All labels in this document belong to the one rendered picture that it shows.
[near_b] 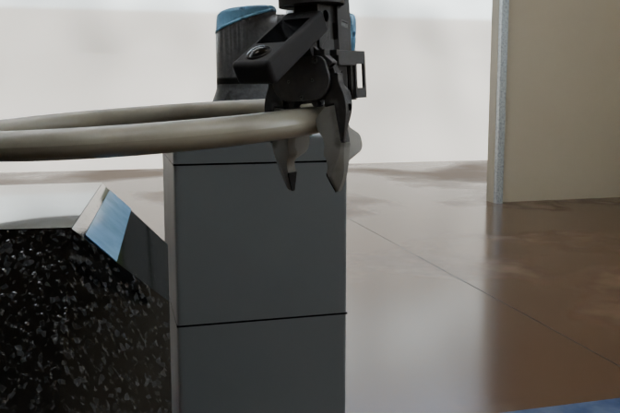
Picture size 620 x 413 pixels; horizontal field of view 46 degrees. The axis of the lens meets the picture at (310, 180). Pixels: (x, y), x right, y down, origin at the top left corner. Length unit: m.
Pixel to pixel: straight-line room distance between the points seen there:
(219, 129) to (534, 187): 6.04
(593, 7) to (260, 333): 5.61
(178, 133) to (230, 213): 0.97
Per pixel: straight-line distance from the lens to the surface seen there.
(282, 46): 0.72
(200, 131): 0.69
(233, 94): 1.76
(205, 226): 1.64
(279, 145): 0.80
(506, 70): 6.46
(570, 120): 6.80
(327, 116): 0.76
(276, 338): 1.74
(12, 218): 0.76
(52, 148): 0.72
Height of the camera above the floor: 0.95
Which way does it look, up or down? 7 degrees down
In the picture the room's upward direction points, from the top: straight up
